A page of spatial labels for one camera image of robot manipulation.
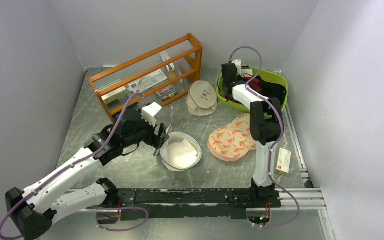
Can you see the colourful marker pack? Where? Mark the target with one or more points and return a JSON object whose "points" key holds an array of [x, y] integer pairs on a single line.
{"points": [[167, 93]]}

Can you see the orange wooden rack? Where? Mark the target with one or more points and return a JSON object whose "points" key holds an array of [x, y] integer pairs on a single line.
{"points": [[185, 53]]}

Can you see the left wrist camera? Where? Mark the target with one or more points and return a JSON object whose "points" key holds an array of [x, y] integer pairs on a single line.
{"points": [[149, 113]]}

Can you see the white mesh laundry bag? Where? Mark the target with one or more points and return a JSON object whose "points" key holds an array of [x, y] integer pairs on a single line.
{"points": [[178, 136]]}

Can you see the black clothing pile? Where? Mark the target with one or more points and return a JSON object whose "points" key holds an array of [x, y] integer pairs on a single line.
{"points": [[270, 90]]}

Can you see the cream round laundry bag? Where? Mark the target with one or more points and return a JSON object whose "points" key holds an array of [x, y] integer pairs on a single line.
{"points": [[201, 99]]}

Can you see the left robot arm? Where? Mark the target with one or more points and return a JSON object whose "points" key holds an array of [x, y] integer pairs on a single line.
{"points": [[37, 207]]}

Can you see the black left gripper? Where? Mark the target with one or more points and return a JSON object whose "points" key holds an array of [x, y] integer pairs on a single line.
{"points": [[153, 139]]}

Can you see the clear plastic package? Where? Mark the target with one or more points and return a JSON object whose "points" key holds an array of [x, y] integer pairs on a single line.
{"points": [[146, 82]]}

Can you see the small white card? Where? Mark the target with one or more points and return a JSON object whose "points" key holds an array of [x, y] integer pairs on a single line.
{"points": [[283, 161]]}

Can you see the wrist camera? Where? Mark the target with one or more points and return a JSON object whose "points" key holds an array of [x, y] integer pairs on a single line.
{"points": [[238, 65], [149, 113]]}

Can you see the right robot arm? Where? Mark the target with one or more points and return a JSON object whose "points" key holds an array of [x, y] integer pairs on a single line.
{"points": [[266, 127]]}

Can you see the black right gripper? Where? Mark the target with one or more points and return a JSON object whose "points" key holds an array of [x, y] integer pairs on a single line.
{"points": [[240, 78]]}

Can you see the green box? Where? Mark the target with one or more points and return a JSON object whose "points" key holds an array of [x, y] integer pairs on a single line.
{"points": [[115, 95]]}

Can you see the green plastic basin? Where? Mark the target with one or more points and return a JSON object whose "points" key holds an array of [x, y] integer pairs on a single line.
{"points": [[265, 75]]}

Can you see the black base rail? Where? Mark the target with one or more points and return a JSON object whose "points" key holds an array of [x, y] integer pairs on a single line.
{"points": [[191, 203]]}

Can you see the white bra pad insert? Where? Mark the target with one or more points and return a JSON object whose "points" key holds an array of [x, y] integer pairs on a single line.
{"points": [[179, 156]]}

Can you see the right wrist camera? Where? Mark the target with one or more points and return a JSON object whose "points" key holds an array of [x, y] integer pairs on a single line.
{"points": [[238, 65]]}

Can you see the white clip on rack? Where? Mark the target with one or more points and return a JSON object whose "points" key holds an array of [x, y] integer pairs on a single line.
{"points": [[170, 67]]}

